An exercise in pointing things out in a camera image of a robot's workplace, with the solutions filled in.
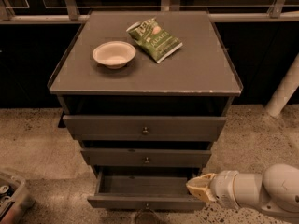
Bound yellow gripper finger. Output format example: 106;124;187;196
186;173;216;203

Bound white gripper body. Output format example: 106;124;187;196
209;171;239;209

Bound grey bottom drawer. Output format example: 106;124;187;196
88;167;204;211

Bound grey drawer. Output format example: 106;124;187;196
88;167;204;211
63;115;226;142
81;148;211;168

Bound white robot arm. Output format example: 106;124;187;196
186;164;299;224

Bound grey middle drawer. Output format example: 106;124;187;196
81;148;211;168

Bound grey drawer cabinet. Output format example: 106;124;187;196
47;10;244;173

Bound grey top drawer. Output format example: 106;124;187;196
63;115;226;142

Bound white diagonal pole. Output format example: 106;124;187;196
265;53;299;117

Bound white paper bowl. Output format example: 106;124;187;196
93;41;136;69

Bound green chip bag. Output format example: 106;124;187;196
126;18;182;63

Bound clear plastic storage bin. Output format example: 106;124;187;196
0;169;35;224

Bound soda can in bin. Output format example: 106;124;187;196
0;185;10;196

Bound metal railing frame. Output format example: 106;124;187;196
0;0;299;24

